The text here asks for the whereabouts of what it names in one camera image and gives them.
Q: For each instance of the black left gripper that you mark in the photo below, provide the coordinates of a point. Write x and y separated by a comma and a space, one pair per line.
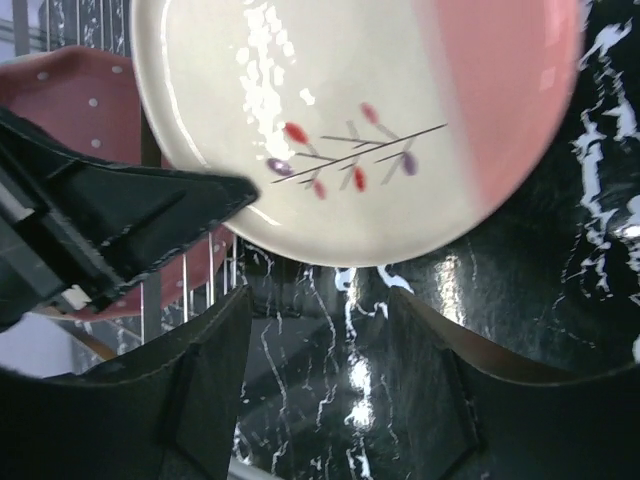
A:
78, 232

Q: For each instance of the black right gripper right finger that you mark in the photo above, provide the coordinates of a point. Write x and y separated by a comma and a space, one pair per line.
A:
476, 410

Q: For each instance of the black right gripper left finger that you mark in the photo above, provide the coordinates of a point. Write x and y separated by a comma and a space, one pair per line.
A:
165, 410

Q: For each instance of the metal wire dish rack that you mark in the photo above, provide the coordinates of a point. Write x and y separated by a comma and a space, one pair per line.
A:
35, 27

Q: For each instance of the pink scalloped bottom plate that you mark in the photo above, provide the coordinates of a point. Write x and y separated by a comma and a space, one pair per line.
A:
87, 99

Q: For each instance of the cream pink branch plate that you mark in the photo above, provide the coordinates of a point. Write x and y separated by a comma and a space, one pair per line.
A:
375, 131

